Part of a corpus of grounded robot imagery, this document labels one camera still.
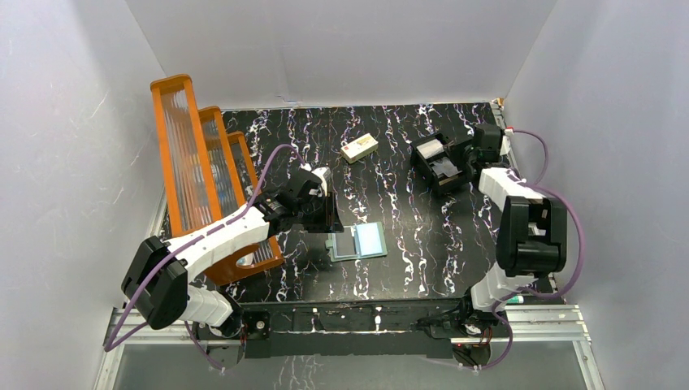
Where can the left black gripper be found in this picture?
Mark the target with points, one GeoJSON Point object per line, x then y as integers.
{"type": "Point", "coordinates": [321, 214]}

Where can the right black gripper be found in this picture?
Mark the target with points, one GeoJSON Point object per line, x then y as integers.
{"type": "Point", "coordinates": [455, 149]}

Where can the dark credit card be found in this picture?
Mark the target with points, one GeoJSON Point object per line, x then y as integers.
{"type": "Point", "coordinates": [344, 244]}

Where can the mint green card holder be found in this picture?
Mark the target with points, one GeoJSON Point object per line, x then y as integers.
{"type": "Point", "coordinates": [370, 242]}

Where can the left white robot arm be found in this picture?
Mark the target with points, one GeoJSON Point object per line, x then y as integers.
{"type": "Point", "coordinates": [159, 280]}

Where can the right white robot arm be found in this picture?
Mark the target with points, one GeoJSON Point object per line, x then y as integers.
{"type": "Point", "coordinates": [530, 243]}

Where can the black card tray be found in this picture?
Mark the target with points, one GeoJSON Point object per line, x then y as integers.
{"type": "Point", "coordinates": [442, 161]}

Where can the silver credit card in tray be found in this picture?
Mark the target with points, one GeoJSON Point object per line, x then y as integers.
{"type": "Point", "coordinates": [430, 149]}

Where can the small cream cardboard box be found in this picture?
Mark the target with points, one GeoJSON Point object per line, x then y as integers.
{"type": "Point", "coordinates": [359, 148]}

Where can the orange acrylic file rack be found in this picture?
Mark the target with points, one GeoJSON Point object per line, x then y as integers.
{"type": "Point", "coordinates": [207, 171]}

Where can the green white marker pen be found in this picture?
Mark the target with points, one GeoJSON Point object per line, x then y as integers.
{"type": "Point", "coordinates": [515, 300]}

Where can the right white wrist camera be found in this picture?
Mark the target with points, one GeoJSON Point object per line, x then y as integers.
{"type": "Point", "coordinates": [506, 144]}

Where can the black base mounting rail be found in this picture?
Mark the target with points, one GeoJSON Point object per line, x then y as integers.
{"type": "Point", "coordinates": [428, 327]}

